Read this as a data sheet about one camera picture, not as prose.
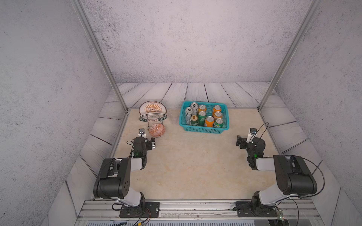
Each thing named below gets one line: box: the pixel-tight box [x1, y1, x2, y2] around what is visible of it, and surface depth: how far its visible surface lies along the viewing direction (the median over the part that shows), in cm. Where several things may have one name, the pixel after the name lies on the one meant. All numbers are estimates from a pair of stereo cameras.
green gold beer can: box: [190, 114, 199, 127], surface depth 103 cm
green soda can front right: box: [213, 117, 224, 129], surface depth 101 cm
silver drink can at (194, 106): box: [190, 102, 199, 116], surface depth 106 cm
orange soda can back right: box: [213, 104, 222, 113], surface depth 109 cm
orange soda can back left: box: [197, 104, 207, 113], surface depth 109 cm
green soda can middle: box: [197, 110, 207, 127], surface depth 104 cm
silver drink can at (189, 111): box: [185, 106, 194, 126], surface depth 104 cm
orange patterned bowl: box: [148, 123, 166, 138], surface depth 107 cm
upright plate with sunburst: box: [138, 100, 167, 116], surface depth 104 cm
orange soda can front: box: [205, 115, 214, 128], surface depth 101 cm
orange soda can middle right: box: [212, 111, 223, 121], surface depth 104 cm
